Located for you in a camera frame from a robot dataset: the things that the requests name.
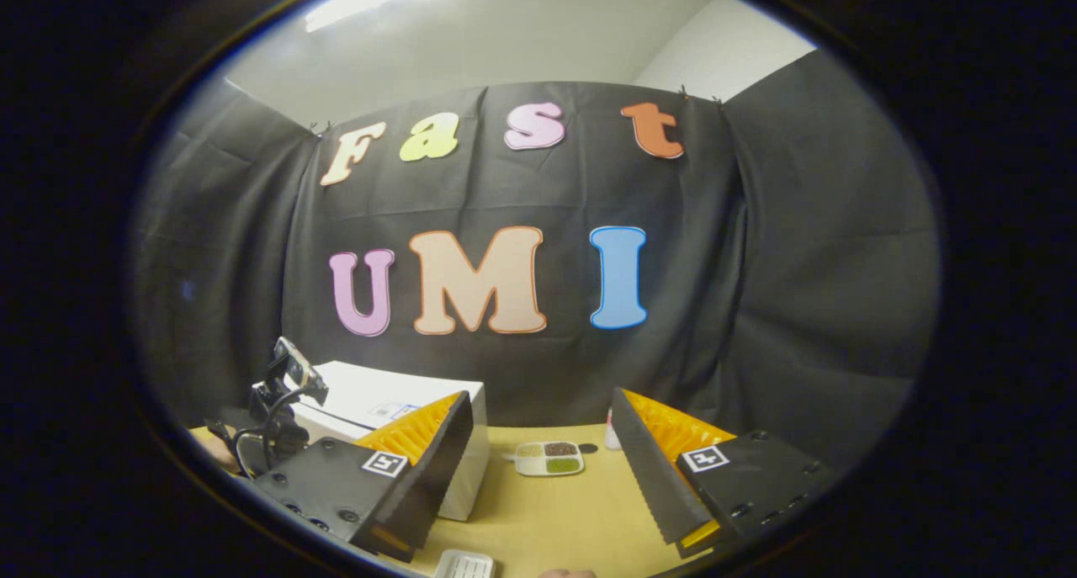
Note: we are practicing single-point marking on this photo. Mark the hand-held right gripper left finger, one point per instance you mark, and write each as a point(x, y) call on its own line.
point(429, 485)

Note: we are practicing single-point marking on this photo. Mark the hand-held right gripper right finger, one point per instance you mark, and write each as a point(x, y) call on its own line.
point(656, 477)

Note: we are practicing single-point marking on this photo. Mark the white microwave oven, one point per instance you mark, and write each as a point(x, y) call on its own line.
point(370, 393)

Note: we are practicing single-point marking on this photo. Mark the white food tray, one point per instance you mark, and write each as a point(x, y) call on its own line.
point(463, 565)

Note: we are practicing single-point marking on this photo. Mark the small pink label bottle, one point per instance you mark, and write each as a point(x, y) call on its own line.
point(612, 431)

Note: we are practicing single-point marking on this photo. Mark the white divided seasoning dish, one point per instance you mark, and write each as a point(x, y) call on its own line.
point(549, 458)

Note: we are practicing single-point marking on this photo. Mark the black backdrop cloth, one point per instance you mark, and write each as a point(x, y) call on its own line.
point(799, 267)

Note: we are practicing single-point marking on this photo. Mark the black cloth clip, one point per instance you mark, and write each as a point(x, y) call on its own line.
point(321, 128)
point(700, 97)

